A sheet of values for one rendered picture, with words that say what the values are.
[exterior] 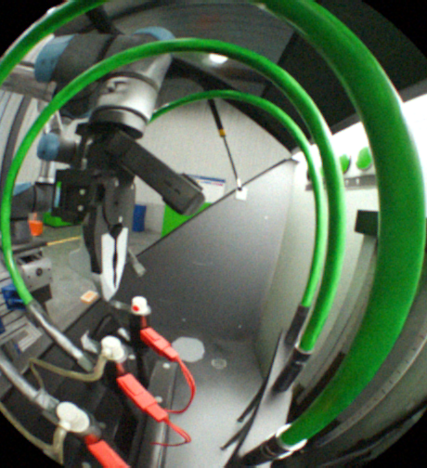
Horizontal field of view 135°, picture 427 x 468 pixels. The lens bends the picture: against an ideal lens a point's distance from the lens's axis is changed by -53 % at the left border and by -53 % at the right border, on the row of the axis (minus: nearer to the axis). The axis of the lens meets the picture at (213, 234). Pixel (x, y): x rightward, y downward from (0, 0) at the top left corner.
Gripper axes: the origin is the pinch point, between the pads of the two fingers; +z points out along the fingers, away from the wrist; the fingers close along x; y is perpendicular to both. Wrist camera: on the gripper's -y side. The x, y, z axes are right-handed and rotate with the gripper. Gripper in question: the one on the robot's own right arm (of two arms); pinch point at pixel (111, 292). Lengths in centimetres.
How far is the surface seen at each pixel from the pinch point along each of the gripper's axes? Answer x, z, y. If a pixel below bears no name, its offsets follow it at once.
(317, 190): -0.1, -15.9, -21.5
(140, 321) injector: 1.4, 2.2, -4.3
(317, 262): 0.6, -7.9, -23.1
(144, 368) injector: 0.8, 12.0, -4.3
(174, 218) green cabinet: -318, 23, 48
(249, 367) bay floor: -18.7, 30.7, -28.7
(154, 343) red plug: 3.0, 3.5, -6.4
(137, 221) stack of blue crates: -578, 78, 218
